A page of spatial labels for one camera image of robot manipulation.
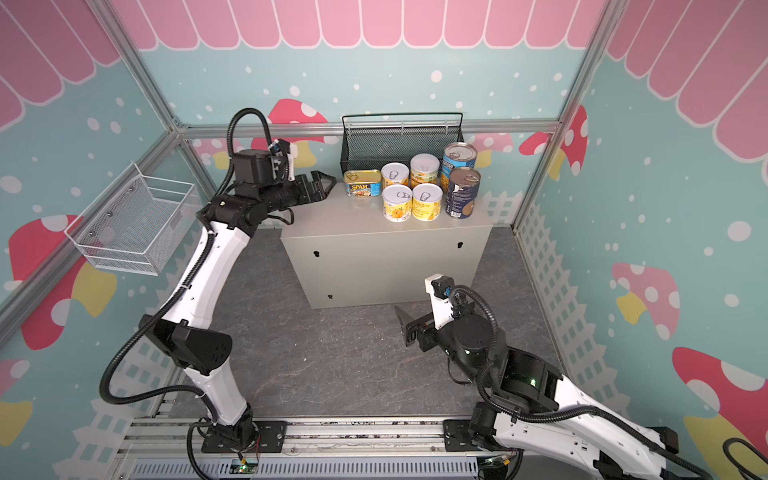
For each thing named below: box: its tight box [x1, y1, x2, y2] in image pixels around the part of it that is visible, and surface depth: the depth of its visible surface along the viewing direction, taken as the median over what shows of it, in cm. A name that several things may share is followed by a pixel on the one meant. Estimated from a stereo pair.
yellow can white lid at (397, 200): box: [382, 184, 413, 223], surface depth 74 cm
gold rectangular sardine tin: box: [343, 169, 383, 197], surface depth 80 cm
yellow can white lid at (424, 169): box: [410, 153, 440, 189], surface depth 78 cm
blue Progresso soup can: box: [441, 142, 478, 192], surface depth 76 cm
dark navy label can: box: [445, 167, 481, 219], surface depth 71 cm
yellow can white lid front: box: [412, 183, 443, 221], surface depth 74 cm
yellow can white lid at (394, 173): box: [381, 162, 410, 191], surface depth 79 cm
